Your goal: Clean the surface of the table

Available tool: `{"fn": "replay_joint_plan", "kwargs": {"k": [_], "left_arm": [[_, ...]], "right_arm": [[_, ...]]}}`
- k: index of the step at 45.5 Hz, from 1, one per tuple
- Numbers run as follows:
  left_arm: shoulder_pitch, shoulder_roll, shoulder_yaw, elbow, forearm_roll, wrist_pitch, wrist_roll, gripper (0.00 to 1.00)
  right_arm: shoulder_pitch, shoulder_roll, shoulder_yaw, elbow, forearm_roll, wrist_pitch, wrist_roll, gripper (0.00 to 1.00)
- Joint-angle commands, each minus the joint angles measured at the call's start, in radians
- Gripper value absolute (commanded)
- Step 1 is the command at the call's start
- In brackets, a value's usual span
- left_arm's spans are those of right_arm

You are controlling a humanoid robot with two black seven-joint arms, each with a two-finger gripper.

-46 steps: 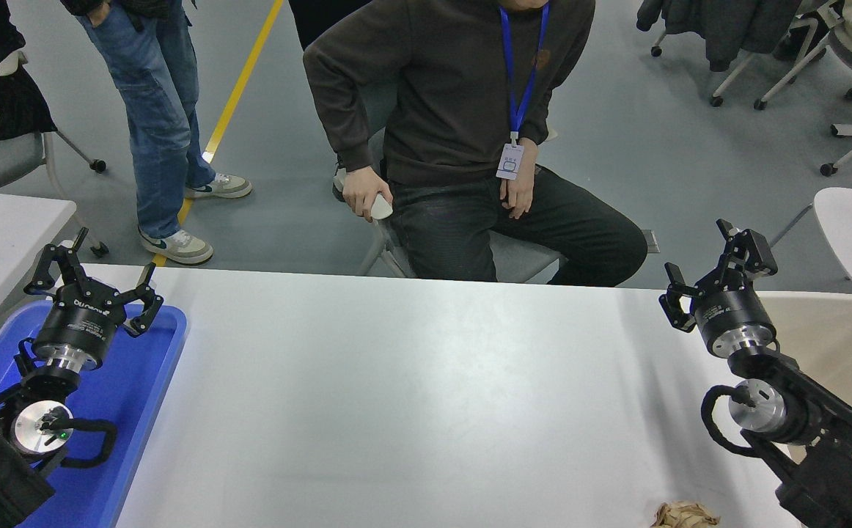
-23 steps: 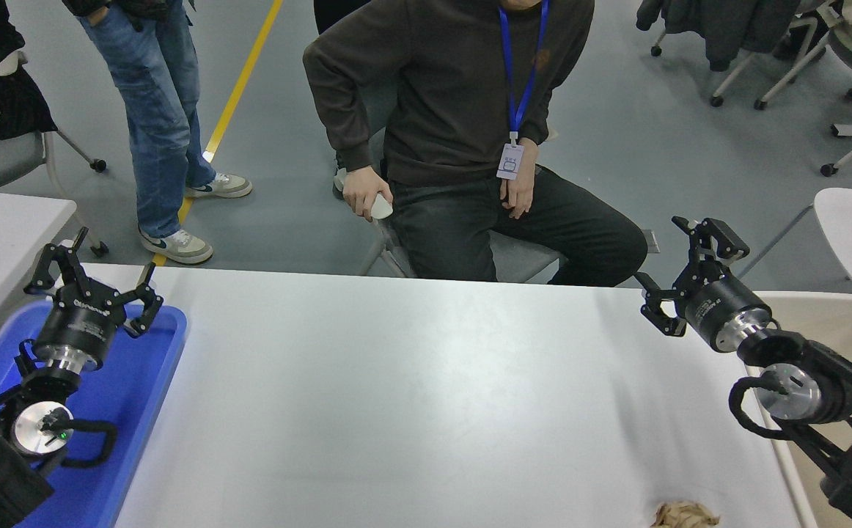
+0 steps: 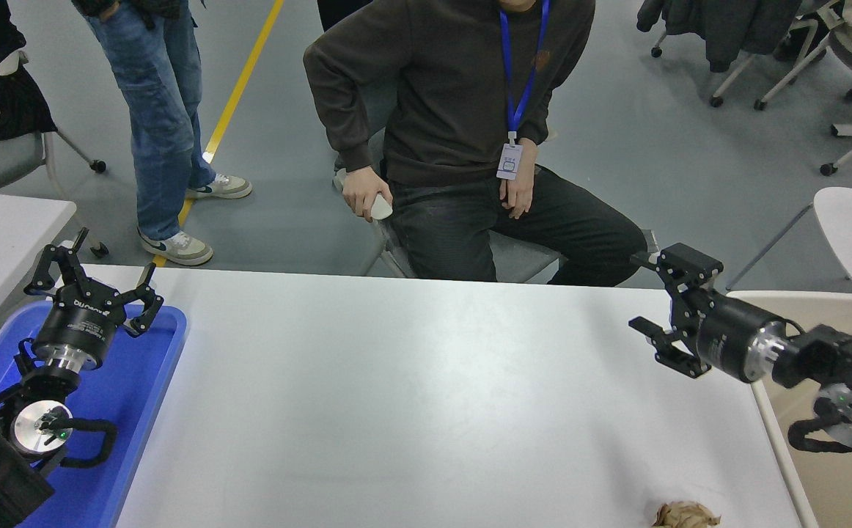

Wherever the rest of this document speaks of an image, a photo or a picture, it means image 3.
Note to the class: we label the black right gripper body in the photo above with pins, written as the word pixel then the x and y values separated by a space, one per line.
pixel 726 334

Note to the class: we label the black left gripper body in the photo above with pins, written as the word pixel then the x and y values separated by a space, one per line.
pixel 75 326

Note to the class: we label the person's left hand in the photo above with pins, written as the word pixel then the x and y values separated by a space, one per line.
pixel 521 187

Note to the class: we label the person's right hand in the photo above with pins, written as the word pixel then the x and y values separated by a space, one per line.
pixel 364 189

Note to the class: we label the metal floor plate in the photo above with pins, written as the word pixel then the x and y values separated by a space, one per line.
pixel 653 240

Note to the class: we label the white side table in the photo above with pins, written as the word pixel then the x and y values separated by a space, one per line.
pixel 1 235

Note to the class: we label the blue plastic tray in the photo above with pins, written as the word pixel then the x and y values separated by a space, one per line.
pixel 133 411

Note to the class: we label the crumpled tan paper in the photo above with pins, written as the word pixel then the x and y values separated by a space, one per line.
pixel 686 515

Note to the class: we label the white-legged chair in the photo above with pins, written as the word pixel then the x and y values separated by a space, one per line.
pixel 716 101

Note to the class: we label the black bag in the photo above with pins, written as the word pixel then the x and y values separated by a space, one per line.
pixel 1 110

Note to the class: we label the grey office chair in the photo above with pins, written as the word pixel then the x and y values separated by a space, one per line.
pixel 521 257

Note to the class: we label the person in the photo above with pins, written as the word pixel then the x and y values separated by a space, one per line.
pixel 441 88
pixel 338 9
pixel 162 110

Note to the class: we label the large pale bin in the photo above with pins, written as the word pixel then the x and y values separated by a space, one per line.
pixel 836 499

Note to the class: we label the dark jacket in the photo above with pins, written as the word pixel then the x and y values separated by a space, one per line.
pixel 726 26

